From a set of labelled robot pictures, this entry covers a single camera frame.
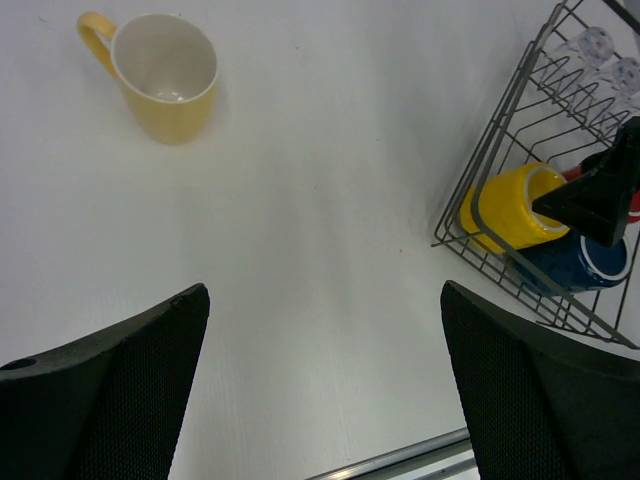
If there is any grey wire dish rack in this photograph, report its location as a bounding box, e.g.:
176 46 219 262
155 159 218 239
434 1 639 349

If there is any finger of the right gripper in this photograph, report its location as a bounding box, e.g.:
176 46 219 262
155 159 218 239
532 117 639 247

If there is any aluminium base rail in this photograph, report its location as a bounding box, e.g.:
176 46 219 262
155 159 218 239
312 428 471 480

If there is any bright yellow mug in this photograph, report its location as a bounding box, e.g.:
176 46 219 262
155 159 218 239
478 162 569 250

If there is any clear glass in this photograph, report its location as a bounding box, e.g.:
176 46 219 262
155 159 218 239
549 27 615 70
594 57 639 100

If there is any clear glass middle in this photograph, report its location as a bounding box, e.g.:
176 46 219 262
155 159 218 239
594 57 639 100

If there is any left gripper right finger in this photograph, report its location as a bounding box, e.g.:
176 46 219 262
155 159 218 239
440 281 639 479

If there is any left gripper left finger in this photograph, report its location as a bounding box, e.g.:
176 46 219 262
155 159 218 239
1 284 210 479

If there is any blue mug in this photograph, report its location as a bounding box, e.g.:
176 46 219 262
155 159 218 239
519 231 631 293

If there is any clear glass far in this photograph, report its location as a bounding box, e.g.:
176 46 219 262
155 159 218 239
549 27 615 70

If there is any pale yellow mug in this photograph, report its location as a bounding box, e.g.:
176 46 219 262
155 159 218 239
76 12 219 145

